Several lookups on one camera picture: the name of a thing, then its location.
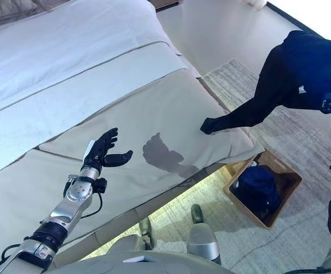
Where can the brown nightstand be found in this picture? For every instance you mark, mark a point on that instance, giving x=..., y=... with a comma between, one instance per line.
x=165, y=3

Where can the beige pillow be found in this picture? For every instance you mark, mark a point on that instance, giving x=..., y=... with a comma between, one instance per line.
x=8, y=8

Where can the silver left robot leg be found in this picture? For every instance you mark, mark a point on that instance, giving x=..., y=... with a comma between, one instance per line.
x=147, y=231

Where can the silver right robot leg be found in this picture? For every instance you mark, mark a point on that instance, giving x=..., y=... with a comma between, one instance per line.
x=204, y=239

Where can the woven wicker basket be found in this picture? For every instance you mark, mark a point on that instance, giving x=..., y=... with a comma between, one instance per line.
x=282, y=174

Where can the silver robot leg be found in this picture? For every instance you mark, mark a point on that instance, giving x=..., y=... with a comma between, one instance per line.
x=204, y=239
x=147, y=231

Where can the black garment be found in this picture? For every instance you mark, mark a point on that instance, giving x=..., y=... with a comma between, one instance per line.
x=296, y=80

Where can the grey striped rug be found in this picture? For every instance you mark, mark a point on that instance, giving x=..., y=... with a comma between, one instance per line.
x=282, y=137

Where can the dark window frame strip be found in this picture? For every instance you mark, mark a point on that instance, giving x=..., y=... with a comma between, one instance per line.
x=294, y=17

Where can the white duvet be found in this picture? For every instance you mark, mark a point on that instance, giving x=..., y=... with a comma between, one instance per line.
x=54, y=51

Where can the blue garment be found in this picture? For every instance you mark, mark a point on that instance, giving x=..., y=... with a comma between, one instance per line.
x=258, y=188

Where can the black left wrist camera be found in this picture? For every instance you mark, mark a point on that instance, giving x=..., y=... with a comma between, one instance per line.
x=101, y=185

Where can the grey robot torso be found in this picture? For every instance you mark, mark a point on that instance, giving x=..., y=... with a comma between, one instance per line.
x=154, y=265

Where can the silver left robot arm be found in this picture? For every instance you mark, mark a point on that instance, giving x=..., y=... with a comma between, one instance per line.
x=65, y=211

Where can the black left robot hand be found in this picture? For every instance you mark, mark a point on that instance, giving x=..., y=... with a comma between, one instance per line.
x=101, y=148

